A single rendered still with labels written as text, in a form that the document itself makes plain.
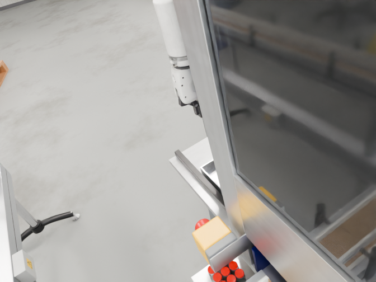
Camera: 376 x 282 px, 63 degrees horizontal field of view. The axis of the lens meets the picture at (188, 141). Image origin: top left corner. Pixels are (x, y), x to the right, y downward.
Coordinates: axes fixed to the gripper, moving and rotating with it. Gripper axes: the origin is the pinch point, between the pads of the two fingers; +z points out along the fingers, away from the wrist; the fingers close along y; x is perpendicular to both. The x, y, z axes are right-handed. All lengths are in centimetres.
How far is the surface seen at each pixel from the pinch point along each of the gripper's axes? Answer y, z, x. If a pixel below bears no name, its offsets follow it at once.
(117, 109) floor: 5, 109, 206
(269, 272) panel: -9.8, 22.7, -37.9
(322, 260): -12, -10, -53
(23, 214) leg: -88, 82, 100
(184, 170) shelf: -8.9, 22.4, 3.8
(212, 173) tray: -2.7, 22.2, -3.5
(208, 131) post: -12.4, -17.4, -29.3
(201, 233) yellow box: -19.6, 7.6, -28.7
